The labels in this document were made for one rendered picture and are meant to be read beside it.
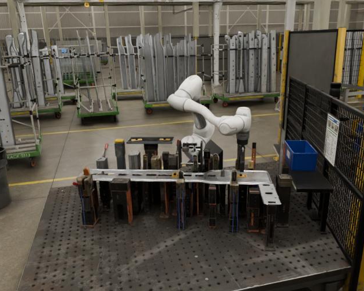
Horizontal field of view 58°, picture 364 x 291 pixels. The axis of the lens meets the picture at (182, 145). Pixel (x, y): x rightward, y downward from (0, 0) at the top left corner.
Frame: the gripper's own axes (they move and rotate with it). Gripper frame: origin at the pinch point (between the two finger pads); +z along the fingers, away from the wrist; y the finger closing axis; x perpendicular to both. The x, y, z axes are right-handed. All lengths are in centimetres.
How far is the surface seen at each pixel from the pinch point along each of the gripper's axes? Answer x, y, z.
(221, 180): -14.2, 8.5, 7.3
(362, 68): 216, -349, -29
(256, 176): 10.6, 1.8, 7.2
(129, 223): -77, 21, 35
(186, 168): -39.9, -20.3, 11.2
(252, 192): 5.4, 22.3, 9.0
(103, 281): -78, 76, 37
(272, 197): 16.2, 33.0, 6.8
